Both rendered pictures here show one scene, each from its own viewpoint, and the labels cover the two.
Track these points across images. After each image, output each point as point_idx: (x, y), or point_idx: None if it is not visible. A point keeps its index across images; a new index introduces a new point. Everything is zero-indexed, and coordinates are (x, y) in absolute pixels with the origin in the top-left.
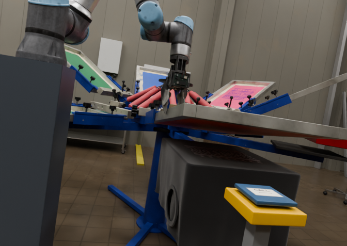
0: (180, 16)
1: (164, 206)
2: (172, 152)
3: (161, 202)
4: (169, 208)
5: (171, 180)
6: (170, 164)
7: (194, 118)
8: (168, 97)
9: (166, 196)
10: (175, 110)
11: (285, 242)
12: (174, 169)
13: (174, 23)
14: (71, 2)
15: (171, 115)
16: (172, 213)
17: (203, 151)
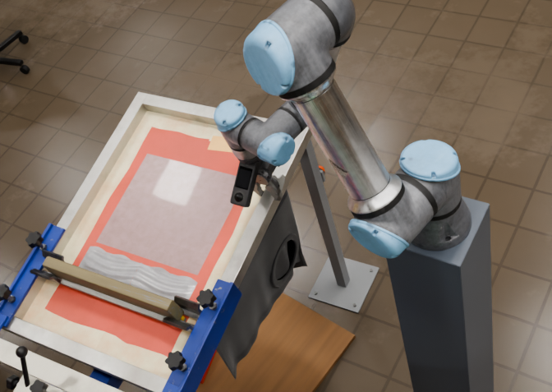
0: (241, 103)
1: (260, 319)
2: (255, 254)
3: (255, 335)
4: (278, 279)
5: (271, 260)
6: (257, 269)
7: None
8: (282, 174)
9: (262, 304)
10: (297, 157)
11: None
12: (271, 244)
13: (250, 115)
14: (392, 173)
15: (290, 177)
16: (287, 262)
17: None
